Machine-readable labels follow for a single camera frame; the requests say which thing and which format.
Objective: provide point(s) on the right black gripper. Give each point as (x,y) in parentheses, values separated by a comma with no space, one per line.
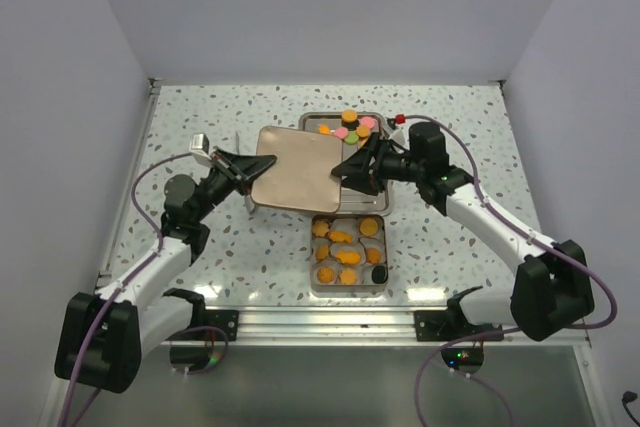
(357,168)

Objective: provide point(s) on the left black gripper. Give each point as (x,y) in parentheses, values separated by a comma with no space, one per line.
(239,170)

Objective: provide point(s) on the orange dotted round cookie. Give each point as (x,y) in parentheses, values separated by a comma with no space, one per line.
(369,227)

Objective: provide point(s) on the gold tin lid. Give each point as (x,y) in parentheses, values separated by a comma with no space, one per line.
(300,179)

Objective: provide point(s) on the gold square cookie tin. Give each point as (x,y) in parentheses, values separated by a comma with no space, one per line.
(348,223)

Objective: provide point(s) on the plain orange round cookie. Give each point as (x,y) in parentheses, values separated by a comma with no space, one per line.
(373,255)

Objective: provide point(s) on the orange ridged flower cookie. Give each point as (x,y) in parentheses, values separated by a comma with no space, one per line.
(322,252)

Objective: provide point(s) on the black round cookie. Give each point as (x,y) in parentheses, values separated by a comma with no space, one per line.
(379,274)
(351,126)

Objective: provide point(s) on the orange swirl round cookie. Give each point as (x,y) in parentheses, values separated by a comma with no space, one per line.
(325,275)

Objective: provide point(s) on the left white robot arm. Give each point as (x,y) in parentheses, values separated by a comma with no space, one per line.
(106,335)

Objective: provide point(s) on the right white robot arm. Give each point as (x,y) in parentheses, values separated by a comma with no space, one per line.
(551,289)

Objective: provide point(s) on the steel baking tray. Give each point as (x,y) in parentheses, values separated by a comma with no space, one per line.
(351,202)

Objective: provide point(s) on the green round cookie middle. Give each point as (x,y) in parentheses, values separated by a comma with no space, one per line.
(352,138)

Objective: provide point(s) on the orange round cookie right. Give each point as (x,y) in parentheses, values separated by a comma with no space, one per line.
(363,131)

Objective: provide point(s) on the pink round cookie middle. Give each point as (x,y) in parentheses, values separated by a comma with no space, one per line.
(341,133)

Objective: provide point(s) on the pink round cookie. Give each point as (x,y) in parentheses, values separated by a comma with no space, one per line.
(341,133)
(368,121)

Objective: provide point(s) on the black round cookie top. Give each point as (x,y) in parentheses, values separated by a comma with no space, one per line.
(351,126)

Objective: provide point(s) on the pink round cookie right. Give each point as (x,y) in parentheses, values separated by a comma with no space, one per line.
(368,121)

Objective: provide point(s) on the orange round cookie top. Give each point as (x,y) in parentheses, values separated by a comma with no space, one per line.
(349,116)

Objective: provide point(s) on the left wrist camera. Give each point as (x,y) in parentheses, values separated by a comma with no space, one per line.
(201,147)

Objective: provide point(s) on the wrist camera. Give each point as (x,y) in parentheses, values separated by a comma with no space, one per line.
(201,147)
(394,129)

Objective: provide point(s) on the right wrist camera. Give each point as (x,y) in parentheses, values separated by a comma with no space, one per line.
(394,129)

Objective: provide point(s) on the aluminium front rail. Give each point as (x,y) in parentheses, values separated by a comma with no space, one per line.
(349,326)

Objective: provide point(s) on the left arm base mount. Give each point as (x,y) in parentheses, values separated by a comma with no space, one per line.
(213,326)

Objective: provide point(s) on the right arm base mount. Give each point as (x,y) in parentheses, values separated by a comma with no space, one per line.
(440,326)

